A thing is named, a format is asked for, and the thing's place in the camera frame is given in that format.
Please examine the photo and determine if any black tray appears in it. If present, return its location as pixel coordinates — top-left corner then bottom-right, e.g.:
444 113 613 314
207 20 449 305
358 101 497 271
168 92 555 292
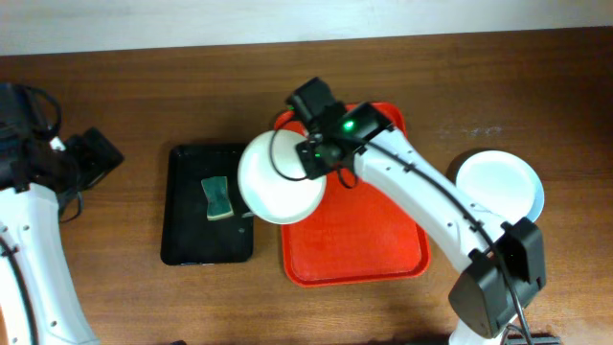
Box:
160 144 254 265

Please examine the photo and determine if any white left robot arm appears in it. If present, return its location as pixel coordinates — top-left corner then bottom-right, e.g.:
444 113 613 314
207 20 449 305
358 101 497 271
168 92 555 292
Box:
1 82 124 344

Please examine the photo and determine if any red tray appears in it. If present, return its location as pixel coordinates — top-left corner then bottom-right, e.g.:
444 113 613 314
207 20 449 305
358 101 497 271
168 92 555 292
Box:
273 102 432 288

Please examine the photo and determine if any light blue plate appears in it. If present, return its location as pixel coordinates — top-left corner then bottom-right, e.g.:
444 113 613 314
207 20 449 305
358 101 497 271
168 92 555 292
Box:
455 150 545 223

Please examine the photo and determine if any yellow green sponge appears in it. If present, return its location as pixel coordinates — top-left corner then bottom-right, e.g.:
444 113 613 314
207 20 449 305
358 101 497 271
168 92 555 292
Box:
200 176 234 221

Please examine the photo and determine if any cream plate with green mark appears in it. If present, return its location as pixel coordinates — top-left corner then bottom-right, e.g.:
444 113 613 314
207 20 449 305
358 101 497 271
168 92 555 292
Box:
238 129 327 224

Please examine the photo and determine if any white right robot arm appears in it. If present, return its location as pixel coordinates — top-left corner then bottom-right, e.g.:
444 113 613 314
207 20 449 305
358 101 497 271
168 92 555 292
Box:
286 78 546 344

